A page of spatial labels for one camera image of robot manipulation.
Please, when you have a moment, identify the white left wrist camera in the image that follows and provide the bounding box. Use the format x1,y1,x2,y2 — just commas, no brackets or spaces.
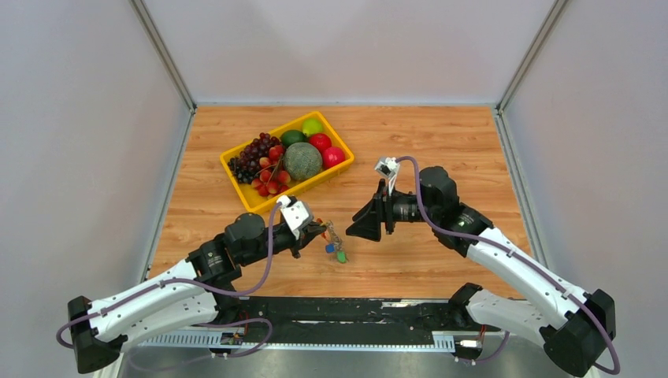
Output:
277,195,314,239

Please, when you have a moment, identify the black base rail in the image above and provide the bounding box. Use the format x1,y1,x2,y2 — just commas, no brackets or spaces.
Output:
211,297,481,346

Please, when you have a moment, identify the green netted melon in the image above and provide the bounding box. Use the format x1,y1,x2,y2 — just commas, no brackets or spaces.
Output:
284,142,322,181

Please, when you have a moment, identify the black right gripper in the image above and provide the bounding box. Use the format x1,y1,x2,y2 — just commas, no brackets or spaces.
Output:
345,179,438,242

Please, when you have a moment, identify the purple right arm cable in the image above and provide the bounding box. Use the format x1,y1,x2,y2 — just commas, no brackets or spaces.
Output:
395,155,622,376

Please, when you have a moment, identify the pink red apple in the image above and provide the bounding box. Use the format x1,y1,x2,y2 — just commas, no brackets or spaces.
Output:
321,146,346,169

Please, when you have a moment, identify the dark purple grape bunch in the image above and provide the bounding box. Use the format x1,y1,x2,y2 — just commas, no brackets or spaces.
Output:
227,132,285,184

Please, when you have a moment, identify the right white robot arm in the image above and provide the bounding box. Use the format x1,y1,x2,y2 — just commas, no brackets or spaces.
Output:
346,163,616,377

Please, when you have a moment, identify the dark green lime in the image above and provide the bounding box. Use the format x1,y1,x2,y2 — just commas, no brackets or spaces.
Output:
280,130,307,148

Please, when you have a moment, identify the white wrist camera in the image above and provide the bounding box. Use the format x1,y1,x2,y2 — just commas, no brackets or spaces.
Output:
374,157,400,196
277,195,314,239

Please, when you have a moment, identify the red strawberry cluster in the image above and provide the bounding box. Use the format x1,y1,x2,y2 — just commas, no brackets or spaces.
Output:
250,144,291,198

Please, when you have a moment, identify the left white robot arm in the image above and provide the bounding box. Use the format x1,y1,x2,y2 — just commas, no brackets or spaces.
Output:
57,213,326,374

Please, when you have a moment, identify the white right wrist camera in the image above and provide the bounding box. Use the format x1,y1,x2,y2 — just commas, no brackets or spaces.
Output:
374,157,400,196

